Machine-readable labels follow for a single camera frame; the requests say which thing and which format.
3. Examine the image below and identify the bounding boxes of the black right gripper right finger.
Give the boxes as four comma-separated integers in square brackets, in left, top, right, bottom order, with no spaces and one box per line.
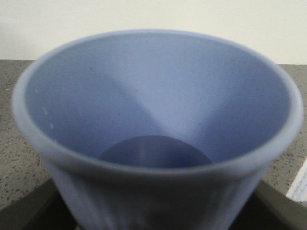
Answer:
[230,181,307,230]

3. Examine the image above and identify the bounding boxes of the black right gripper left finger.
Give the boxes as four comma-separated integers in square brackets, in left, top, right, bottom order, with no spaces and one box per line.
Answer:
[0,179,77,230]

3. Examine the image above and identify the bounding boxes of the light blue ribbed cup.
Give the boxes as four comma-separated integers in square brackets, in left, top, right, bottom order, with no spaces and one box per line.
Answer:
[12,30,304,230]

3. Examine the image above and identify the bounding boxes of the white cloth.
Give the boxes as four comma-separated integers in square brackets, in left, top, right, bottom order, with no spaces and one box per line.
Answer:
[286,162,307,203]

